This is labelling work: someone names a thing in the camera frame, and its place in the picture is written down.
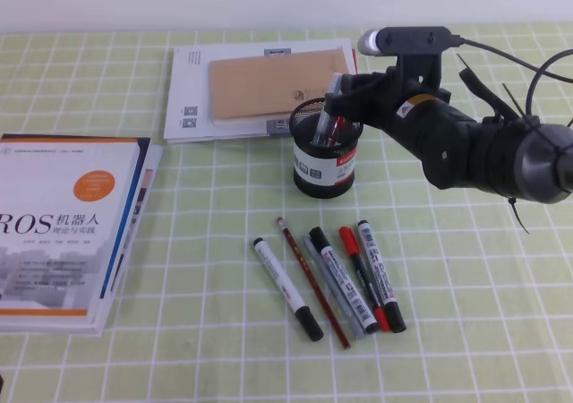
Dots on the black mesh pen holder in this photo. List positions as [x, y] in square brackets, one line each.
[322, 172]

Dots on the white marker black cap left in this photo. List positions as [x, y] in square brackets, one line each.
[288, 290]

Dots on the red book bottom of stack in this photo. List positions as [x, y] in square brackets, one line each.
[355, 61]

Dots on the clear translucent pen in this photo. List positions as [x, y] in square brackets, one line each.
[321, 135]

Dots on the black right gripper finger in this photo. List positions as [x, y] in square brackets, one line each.
[357, 81]
[357, 103]

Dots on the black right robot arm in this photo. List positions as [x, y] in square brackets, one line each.
[511, 153]

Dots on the white book under notebook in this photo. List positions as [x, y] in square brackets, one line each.
[188, 110]

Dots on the red fine marker pen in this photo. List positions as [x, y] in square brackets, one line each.
[353, 251]

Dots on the white marker with barcode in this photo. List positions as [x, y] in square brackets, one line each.
[381, 278]

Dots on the red gel pen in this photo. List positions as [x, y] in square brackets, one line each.
[336, 125]

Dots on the dark red pencil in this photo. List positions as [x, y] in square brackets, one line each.
[335, 325]

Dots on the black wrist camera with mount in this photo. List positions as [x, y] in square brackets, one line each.
[418, 51]

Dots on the ROS textbook white cover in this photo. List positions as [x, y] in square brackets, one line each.
[62, 224]

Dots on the book under ROS textbook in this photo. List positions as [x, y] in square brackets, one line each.
[130, 224]

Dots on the grey translucent pen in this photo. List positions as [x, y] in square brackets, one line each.
[334, 289]

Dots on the tan kraft notebook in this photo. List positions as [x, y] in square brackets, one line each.
[250, 88]

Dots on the white marker black cap centre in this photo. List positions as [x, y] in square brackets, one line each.
[347, 286]

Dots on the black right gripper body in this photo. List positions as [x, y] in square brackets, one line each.
[421, 120]

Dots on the white marker black cap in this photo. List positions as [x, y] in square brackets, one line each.
[347, 286]
[288, 290]

